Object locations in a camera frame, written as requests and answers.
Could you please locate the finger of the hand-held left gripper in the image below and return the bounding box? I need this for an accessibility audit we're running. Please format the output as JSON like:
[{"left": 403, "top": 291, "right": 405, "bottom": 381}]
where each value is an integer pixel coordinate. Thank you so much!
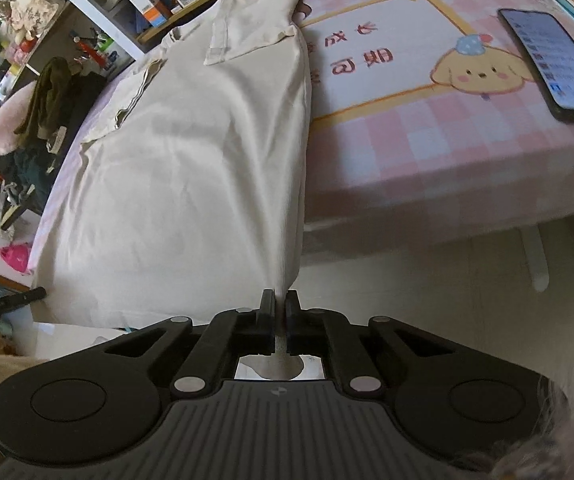
[{"left": 2, "top": 286, "right": 48, "bottom": 307}]

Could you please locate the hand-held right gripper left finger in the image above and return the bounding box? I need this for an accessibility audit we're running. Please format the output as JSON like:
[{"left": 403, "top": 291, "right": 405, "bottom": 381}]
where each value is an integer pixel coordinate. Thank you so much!
[{"left": 99, "top": 288, "right": 276, "bottom": 397}]

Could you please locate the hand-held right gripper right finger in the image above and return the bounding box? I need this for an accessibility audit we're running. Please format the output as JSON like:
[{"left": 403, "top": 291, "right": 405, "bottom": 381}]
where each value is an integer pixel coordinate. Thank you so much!
[{"left": 287, "top": 288, "right": 462, "bottom": 397}]

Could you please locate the cream shirt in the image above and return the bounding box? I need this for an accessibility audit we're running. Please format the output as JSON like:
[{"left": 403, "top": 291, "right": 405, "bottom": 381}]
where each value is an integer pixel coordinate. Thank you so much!
[{"left": 32, "top": 0, "right": 314, "bottom": 381}]

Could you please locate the bright pink bag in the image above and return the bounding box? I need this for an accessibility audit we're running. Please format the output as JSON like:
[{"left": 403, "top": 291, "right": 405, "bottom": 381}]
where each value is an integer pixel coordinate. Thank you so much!
[{"left": 0, "top": 242, "right": 35, "bottom": 276}]

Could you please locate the dark green cloth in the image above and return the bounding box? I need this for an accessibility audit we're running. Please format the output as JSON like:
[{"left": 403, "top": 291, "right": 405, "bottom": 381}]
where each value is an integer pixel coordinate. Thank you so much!
[{"left": 0, "top": 147, "right": 62, "bottom": 211}]

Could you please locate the pink fluffy cloth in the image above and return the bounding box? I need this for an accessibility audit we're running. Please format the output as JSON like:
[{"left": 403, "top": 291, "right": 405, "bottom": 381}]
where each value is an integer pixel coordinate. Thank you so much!
[{"left": 0, "top": 80, "right": 38, "bottom": 165}]

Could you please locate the olive green cloth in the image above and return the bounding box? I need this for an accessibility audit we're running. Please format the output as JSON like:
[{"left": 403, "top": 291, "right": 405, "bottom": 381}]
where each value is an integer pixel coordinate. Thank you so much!
[{"left": 14, "top": 57, "right": 75, "bottom": 153}]

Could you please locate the white table leg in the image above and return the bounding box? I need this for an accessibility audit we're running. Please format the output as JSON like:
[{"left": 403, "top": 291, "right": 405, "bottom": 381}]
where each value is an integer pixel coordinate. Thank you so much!
[{"left": 514, "top": 225, "right": 552, "bottom": 293}]

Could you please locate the white green tub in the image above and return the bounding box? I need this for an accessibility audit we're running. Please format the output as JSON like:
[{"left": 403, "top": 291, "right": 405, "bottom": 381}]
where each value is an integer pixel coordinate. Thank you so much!
[{"left": 102, "top": 42, "right": 125, "bottom": 68}]

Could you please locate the fluffy pale garment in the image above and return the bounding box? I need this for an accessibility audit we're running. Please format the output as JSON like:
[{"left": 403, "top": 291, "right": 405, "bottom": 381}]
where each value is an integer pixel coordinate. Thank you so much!
[{"left": 487, "top": 375, "right": 574, "bottom": 480}]

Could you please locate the wooden bookshelf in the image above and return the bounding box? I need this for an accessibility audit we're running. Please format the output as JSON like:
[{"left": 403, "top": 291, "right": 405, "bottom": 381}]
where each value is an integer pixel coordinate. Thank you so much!
[{"left": 27, "top": 0, "right": 318, "bottom": 61}]

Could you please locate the tall orange blue white box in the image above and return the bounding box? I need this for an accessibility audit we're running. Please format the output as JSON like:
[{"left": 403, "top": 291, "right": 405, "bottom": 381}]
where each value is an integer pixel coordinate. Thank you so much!
[{"left": 123, "top": 0, "right": 172, "bottom": 28}]

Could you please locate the black smartphone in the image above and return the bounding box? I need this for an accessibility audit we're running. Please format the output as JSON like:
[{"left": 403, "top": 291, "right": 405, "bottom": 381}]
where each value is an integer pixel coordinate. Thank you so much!
[{"left": 498, "top": 7, "right": 574, "bottom": 125}]

